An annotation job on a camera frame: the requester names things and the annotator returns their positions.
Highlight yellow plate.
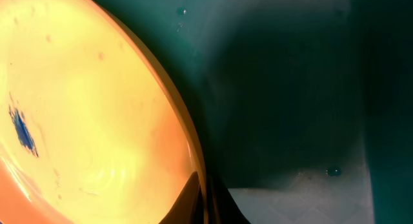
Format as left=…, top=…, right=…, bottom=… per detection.
left=1, top=0, right=208, bottom=223

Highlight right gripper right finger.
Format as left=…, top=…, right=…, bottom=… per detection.
left=206, top=175, right=250, bottom=224

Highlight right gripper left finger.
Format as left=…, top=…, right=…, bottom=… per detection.
left=159, top=172, right=204, bottom=224

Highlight teal plastic tray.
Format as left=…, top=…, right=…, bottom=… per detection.
left=93, top=0, right=412, bottom=223

